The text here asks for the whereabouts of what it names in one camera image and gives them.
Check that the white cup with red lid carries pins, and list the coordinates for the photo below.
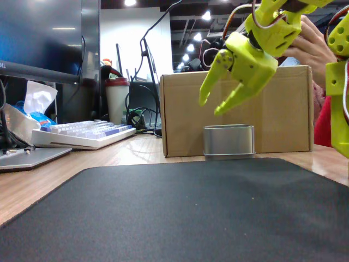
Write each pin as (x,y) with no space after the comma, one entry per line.
(117,101)

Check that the white and purple keyboard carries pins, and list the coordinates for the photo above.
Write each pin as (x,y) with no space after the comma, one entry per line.
(81,133)

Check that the red fleece garment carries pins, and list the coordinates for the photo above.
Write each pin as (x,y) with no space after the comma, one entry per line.
(323,122)

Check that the orange plush toy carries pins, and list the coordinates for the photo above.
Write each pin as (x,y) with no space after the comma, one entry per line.
(107,64)

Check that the blue tissue pack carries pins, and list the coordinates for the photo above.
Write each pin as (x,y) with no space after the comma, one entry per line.
(38,101)

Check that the lime green gripper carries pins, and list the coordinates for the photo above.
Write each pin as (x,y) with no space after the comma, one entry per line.
(249,64)

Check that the person's hand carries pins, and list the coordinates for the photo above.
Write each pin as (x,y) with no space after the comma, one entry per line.
(313,52)

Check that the black computer monitor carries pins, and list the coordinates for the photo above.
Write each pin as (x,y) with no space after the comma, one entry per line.
(35,35)

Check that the brown cardboard box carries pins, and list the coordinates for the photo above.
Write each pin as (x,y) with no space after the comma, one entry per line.
(185,114)

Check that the dark vertical panel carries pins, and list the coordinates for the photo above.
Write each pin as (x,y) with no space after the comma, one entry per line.
(91,41)

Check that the black desk mat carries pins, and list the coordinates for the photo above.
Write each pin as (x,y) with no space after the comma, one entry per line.
(174,213)

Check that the rectangular metal tin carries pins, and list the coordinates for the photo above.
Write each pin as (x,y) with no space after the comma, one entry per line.
(229,142)

